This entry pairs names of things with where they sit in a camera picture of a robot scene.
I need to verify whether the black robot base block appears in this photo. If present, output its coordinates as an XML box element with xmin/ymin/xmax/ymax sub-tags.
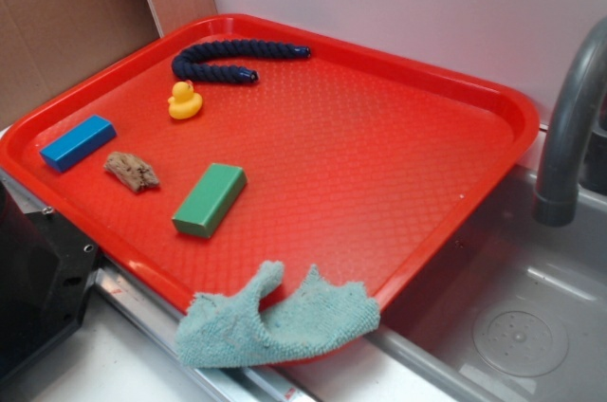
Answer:
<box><xmin>1</xmin><ymin>187</ymin><xmax>100</xmax><ymax>385</ymax></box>

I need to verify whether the green rectangular block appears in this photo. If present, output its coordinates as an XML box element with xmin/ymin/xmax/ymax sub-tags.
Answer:
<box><xmin>172</xmin><ymin>163</ymin><xmax>248</xmax><ymax>239</ymax></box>

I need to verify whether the blue rectangular block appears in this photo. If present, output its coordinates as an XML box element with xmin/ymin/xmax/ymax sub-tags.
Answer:
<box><xmin>40</xmin><ymin>116</ymin><xmax>117</xmax><ymax>173</ymax></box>

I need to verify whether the red plastic tray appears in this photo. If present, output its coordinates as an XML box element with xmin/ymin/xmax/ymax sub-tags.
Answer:
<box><xmin>1</xmin><ymin>15</ymin><xmax>539</xmax><ymax>313</ymax></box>

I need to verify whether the yellow rubber duck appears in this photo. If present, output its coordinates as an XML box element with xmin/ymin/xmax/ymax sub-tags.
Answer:
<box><xmin>168</xmin><ymin>82</ymin><xmax>204</xmax><ymax>120</ymax></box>

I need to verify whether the brown wood chunk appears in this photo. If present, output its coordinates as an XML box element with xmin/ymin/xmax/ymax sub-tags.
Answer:
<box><xmin>104</xmin><ymin>152</ymin><xmax>160</xmax><ymax>193</ymax></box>

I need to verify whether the teal microfiber cloth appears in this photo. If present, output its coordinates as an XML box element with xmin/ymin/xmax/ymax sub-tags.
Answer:
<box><xmin>175</xmin><ymin>262</ymin><xmax>380</xmax><ymax>369</ymax></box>

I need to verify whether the grey plastic sink basin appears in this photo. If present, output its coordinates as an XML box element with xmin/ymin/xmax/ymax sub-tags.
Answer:
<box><xmin>371</xmin><ymin>168</ymin><xmax>606</xmax><ymax>401</ymax></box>

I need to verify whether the grey faucet spout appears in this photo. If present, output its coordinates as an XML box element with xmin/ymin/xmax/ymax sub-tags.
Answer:
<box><xmin>532</xmin><ymin>19</ymin><xmax>606</xmax><ymax>227</ymax></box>

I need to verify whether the brown cardboard panel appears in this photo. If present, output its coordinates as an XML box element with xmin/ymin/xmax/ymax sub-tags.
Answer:
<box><xmin>1</xmin><ymin>0</ymin><xmax>216</xmax><ymax>127</ymax></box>

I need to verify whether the dark blue twisted rope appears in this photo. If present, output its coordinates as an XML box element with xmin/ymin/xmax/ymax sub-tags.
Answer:
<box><xmin>171</xmin><ymin>39</ymin><xmax>312</xmax><ymax>85</ymax></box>

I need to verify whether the aluminium frame rail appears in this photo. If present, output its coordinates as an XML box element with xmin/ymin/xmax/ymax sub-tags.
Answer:
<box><xmin>0</xmin><ymin>169</ymin><xmax>319</xmax><ymax>402</ymax></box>

